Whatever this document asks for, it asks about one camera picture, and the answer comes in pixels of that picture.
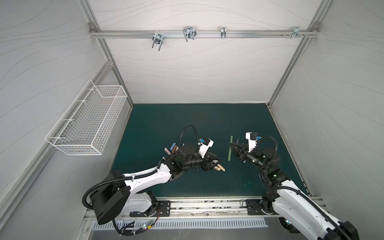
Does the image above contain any small metal bracket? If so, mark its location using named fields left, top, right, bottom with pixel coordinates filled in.
left=221, top=27, right=227, bottom=39

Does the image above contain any dark green pen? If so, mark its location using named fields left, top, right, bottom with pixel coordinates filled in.
left=228, top=136, right=233, bottom=162

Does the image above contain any green table mat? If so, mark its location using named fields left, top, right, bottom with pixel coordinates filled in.
left=112, top=104, right=305, bottom=197

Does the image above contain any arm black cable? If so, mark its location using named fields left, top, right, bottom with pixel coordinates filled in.
left=112, top=206, right=161, bottom=236
left=278, top=217, right=301, bottom=234

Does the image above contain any metal hook bracket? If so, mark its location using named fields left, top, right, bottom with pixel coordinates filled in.
left=282, top=27, right=309, bottom=39

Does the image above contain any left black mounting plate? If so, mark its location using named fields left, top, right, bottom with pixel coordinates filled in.
left=130, top=201, right=171, bottom=218

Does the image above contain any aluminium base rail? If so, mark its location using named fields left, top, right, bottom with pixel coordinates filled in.
left=82, top=196, right=331, bottom=221

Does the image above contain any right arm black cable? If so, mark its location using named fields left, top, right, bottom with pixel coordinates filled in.
left=278, top=217, right=301, bottom=234

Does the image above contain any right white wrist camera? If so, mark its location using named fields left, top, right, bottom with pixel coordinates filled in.
left=245, top=132, right=261, bottom=153

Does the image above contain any white wire basket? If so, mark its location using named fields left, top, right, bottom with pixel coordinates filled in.
left=45, top=80, right=128, bottom=156

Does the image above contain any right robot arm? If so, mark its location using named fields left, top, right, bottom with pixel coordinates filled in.
left=230, top=143, right=360, bottom=240

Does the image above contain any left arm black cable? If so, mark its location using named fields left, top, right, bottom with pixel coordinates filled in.
left=112, top=206, right=161, bottom=236

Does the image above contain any pink pen cap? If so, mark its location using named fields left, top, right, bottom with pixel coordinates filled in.
left=164, top=148, right=172, bottom=156

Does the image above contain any white slotted cable duct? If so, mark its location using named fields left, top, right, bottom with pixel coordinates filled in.
left=92, top=217, right=269, bottom=231

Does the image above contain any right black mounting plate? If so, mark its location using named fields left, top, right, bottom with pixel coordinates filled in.
left=242, top=199, right=271, bottom=216

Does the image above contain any metal U-bolt clamp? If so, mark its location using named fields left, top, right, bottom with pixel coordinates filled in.
left=152, top=33, right=164, bottom=51

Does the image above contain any black mounting plate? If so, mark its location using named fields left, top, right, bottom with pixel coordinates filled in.
left=130, top=201, right=171, bottom=218
left=242, top=199, right=271, bottom=216

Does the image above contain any aluminium crossbar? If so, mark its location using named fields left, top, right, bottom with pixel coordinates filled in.
left=90, top=29, right=321, bottom=39

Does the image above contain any metal U-bolt hook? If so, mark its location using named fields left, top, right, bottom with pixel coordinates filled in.
left=183, top=26, right=197, bottom=42

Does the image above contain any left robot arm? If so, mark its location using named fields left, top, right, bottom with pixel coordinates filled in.
left=82, top=145, right=225, bottom=225

